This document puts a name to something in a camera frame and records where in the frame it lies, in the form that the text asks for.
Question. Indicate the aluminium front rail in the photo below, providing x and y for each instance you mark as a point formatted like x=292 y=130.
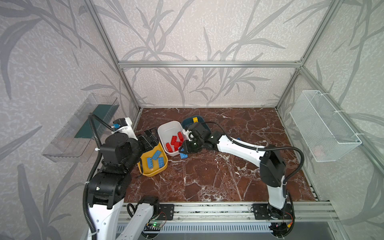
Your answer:
x=241 y=212

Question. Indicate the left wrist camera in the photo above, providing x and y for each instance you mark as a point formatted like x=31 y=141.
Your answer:
x=124 y=126

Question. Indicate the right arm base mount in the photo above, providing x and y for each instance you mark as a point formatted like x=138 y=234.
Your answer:
x=269 y=213

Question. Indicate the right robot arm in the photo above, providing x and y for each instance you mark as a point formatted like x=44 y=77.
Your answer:
x=268 y=159

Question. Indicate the red lego brick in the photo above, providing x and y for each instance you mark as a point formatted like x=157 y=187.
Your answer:
x=174 y=140
x=177 y=145
x=169 y=148
x=181 y=137

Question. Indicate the teal plastic bin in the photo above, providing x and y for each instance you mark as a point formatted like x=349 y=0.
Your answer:
x=189 y=121

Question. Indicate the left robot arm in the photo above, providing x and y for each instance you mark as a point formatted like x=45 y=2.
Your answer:
x=119 y=150

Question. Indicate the white wire wall basket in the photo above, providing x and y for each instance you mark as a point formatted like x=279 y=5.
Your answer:
x=327 y=134

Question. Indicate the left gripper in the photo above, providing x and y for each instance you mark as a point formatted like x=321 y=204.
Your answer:
x=151 y=137

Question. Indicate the yellow plastic bin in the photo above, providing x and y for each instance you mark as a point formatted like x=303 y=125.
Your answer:
x=143 y=167

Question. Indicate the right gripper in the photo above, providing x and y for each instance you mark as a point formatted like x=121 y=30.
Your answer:
x=190 y=142

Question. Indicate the white plastic bin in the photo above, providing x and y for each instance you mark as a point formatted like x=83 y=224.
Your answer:
x=167 y=131

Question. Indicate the clear plastic wall shelf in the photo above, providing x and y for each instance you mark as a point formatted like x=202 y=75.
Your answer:
x=75 y=142

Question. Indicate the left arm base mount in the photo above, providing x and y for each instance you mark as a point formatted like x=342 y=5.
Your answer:
x=163 y=212

